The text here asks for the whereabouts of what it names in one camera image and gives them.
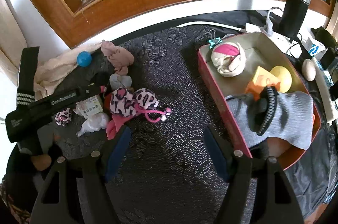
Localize white power strip cable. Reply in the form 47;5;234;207
180;21;247;30

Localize grey sock with black cuff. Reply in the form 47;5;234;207
226;87;315;150

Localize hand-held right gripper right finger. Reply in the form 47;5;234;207
204;126;304;224

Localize small black cloth piece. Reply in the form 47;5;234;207
91;72;111;87

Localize white power plug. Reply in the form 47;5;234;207
264;6;284;36

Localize long white power strip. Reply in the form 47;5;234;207
313;58;338;124

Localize black thermos flask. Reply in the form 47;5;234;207
278;0;312;40

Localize blue and white box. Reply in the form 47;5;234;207
306;37;328;57

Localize cream lace curtain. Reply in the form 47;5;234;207
0;0;106;102

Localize yellow ball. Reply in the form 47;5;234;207
270;66;292;93

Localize white pink sock ball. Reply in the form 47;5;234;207
211;41;247;77

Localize blue ball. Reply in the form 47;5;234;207
77;52;92;67

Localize small white carton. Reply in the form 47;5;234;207
75;96;103;119

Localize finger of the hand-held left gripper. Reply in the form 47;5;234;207
76;84;106;98

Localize pink leopard print socks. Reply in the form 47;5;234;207
109;87;172;123

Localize small orange toy cube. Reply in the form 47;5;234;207
245;66;282;98

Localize white plastic wrap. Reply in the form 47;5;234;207
76;113;110;137

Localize pink stocking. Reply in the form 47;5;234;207
101;40;135;75

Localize wooden egg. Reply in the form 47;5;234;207
302;58;316;81

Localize black power adapter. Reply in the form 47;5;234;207
330;81;338;103
320;47;338;69

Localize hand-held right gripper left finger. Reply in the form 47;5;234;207
34;125;132;224

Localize red tin box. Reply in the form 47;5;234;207
198;31;322;170

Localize pale blue cloth bundle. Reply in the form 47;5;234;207
109;73;132;90

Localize dark green object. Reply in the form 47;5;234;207
311;26;338;49

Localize teal binder clip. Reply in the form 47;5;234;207
208;29;224;49

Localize small leopard print pompom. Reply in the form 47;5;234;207
55;109;73;125

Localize person's left hand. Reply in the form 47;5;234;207
30;154;52;171

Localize dark patterned desktop mat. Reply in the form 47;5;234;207
40;25;264;224

